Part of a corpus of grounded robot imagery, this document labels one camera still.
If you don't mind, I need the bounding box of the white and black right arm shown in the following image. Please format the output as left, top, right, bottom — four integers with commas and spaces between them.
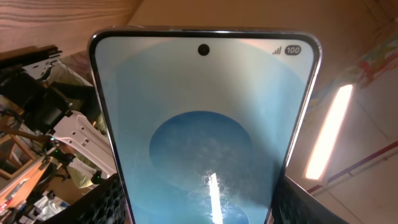
1, 69, 116, 185

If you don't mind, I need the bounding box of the wooden shelf furniture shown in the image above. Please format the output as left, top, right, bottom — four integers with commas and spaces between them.
1, 125, 51, 212

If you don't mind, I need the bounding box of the smartphone with blue screen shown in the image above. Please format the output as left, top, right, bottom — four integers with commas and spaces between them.
88, 27, 322, 223

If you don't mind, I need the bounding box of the ceiling light fixture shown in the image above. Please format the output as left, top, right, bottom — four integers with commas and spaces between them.
303, 84, 354, 181

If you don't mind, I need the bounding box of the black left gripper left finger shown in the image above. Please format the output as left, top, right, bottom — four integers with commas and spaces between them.
42, 174, 126, 224

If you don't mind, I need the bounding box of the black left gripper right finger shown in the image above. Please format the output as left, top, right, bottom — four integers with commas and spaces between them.
272, 176, 348, 224

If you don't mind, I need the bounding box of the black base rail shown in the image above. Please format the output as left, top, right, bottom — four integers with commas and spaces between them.
1, 45, 63, 81

